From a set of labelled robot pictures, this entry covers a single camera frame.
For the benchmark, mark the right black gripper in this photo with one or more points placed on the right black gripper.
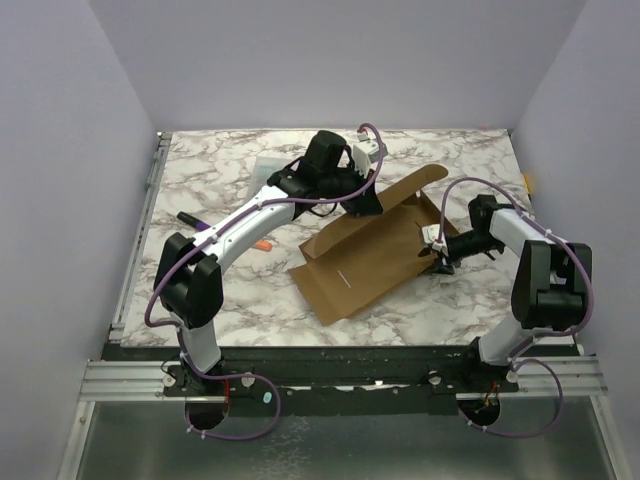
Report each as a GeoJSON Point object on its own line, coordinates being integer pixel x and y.
{"type": "Point", "coordinates": [442, 256]}

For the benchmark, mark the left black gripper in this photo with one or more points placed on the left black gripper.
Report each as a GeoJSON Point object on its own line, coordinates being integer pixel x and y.
{"type": "Point", "coordinates": [365, 204]}

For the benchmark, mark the brown cardboard box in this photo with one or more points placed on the brown cardboard box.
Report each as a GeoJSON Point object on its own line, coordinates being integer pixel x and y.
{"type": "Point", "coordinates": [353, 262]}

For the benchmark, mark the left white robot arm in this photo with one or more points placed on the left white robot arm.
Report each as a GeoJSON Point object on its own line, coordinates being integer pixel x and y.
{"type": "Point", "coordinates": [189, 279]}

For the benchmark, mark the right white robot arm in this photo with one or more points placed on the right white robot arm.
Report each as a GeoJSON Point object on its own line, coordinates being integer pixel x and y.
{"type": "Point", "coordinates": [552, 293]}

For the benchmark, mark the clear plastic screw organizer box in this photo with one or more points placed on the clear plastic screw organizer box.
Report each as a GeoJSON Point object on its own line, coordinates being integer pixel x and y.
{"type": "Point", "coordinates": [264, 167]}

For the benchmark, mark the orange capped marker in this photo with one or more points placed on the orange capped marker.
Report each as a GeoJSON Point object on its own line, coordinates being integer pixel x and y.
{"type": "Point", "coordinates": [263, 246]}

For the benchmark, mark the yellow tape piece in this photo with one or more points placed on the yellow tape piece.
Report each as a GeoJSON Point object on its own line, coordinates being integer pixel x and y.
{"type": "Point", "coordinates": [528, 183]}

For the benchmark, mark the purple black highlighter marker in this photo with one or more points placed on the purple black highlighter marker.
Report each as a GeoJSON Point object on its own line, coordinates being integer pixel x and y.
{"type": "Point", "coordinates": [192, 221]}

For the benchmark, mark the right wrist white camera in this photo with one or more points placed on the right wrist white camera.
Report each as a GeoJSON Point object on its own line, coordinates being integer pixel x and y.
{"type": "Point", "coordinates": [433, 238]}

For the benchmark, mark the aluminium front extrusion rail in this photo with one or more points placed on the aluminium front extrusion rail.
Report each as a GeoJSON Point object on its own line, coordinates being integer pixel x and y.
{"type": "Point", "coordinates": [140, 381]}

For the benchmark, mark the black metal base rail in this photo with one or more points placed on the black metal base rail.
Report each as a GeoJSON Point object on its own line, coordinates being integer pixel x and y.
{"type": "Point", "coordinates": [328, 381]}

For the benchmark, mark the aluminium side rail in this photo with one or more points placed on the aluminium side rail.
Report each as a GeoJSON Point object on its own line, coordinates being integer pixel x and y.
{"type": "Point", "coordinates": [151, 189]}

